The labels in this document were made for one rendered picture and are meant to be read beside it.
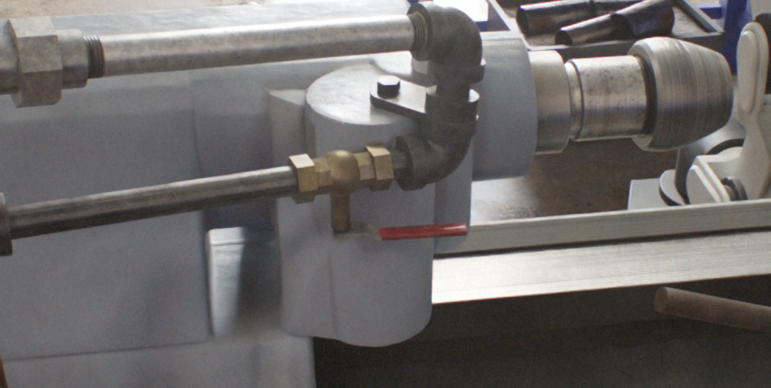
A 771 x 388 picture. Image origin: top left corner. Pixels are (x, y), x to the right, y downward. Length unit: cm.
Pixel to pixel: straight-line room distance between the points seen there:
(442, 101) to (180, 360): 27
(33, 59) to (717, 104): 53
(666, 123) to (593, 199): 201
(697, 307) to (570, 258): 42
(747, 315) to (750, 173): 150
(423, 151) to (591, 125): 21
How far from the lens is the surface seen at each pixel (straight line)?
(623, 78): 92
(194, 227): 83
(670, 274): 120
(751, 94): 218
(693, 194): 246
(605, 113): 91
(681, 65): 92
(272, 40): 66
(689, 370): 127
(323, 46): 68
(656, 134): 93
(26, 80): 61
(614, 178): 302
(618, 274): 119
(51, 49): 62
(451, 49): 72
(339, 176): 72
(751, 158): 231
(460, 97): 73
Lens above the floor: 151
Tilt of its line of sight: 30 degrees down
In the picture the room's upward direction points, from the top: straight up
